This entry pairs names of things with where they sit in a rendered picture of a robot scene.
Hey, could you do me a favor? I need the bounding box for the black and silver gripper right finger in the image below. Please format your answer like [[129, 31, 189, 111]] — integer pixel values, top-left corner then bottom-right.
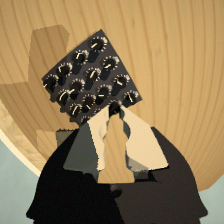
[[118, 105, 208, 219]]

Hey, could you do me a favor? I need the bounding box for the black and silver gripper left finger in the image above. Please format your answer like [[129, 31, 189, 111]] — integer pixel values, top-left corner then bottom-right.
[[26, 105, 111, 220]]

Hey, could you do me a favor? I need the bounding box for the dark grey knob box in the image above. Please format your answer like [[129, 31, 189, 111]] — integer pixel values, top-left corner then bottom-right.
[[41, 29, 143, 125]]

